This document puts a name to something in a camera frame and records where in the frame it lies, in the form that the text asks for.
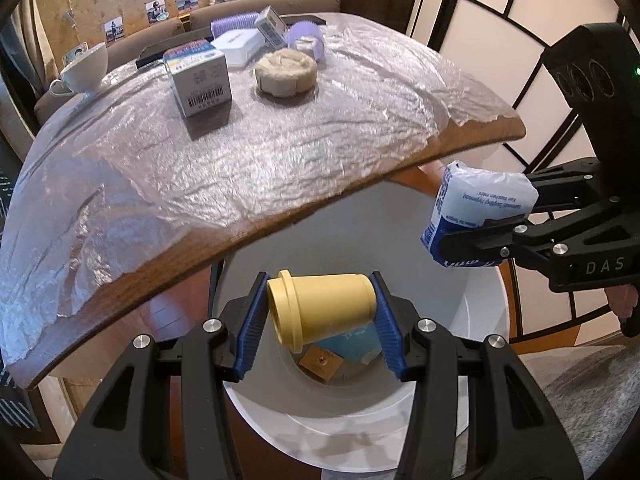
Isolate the yellow plastic cup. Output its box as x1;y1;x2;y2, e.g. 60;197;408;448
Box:
267;270;376;353

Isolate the brown sofa right cushion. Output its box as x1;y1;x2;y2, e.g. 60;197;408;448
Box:
190;0;341;29

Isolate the white round trash bin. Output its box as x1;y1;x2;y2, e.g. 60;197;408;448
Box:
216;182;509;476

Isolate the white blue tissue pack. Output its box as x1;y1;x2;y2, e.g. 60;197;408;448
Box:
421;160;539;268

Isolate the white plastic box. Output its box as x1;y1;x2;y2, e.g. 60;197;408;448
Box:
212;28;265;68

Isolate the white ceramic teacup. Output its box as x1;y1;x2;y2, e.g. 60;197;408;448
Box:
49;42;108;96

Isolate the clear plastic table cover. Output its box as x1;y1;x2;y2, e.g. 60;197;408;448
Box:
1;13;525;387

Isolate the photo print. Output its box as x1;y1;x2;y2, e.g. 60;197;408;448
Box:
103;15;126;46
176;0;200;13
144;0;169;25
63;41;88;66

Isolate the photo print far left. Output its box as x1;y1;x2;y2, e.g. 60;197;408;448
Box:
63;41;88;66

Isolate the person right hand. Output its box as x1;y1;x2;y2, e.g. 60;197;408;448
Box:
604;285;639;324

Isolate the black tablet device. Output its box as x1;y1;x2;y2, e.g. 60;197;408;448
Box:
136;14;326;68

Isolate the white barcode medicine box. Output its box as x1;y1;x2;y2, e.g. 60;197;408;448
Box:
254;6;288;50

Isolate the naproxen sodium medicine box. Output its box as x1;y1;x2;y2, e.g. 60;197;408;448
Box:
163;39;232;117

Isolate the brown cardboard box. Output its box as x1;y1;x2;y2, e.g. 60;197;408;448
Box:
298;344;344;382

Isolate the purple hair roller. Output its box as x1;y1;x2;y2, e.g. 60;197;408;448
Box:
209;12;258;39
288;21;326;62

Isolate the beige round paper wad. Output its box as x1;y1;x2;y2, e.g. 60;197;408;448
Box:
254;49;318;98

